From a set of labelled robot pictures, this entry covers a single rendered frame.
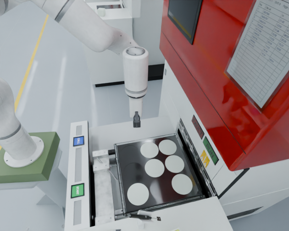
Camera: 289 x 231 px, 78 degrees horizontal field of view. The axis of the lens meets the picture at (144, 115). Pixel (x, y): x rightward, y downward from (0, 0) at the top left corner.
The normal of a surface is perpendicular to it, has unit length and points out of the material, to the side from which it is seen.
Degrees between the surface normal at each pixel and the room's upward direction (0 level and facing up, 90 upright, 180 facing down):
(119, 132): 0
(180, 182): 0
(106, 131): 0
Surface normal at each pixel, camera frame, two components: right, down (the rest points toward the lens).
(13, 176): 0.07, 0.74
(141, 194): 0.02, -0.67
